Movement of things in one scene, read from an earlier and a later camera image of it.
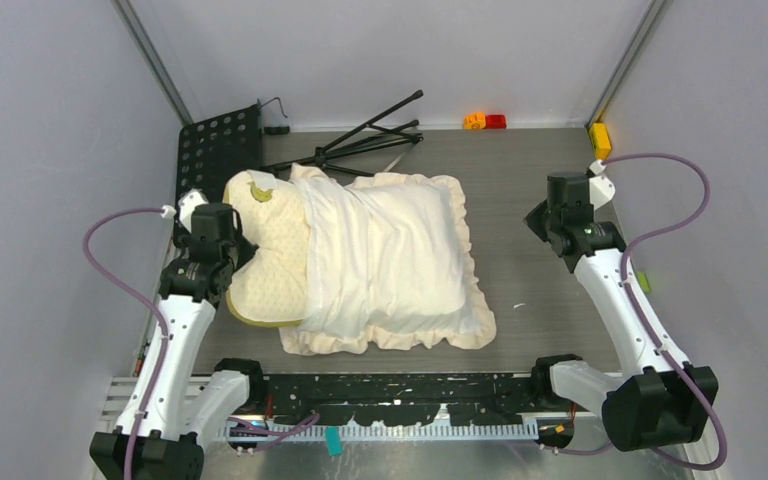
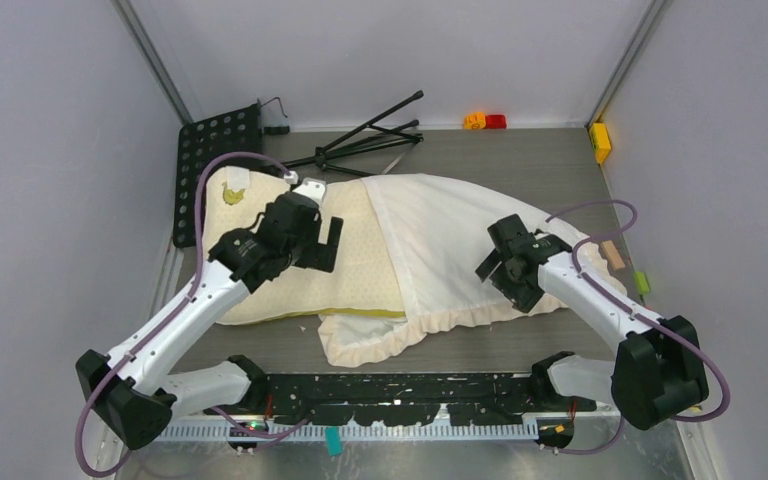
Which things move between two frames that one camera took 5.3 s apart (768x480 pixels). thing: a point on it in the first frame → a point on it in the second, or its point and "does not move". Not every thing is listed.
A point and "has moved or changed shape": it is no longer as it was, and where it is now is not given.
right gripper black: x=534 y=221 → x=524 y=297
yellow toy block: x=600 y=139 does not move
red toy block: x=496 y=121 does not move
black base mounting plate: x=472 y=399 does not move
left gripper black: x=246 y=249 → x=324 y=256
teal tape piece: x=334 y=441 does not move
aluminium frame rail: x=313 y=428 does not move
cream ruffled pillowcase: x=388 y=262 has moved or changed shape
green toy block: x=643 y=281 does not move
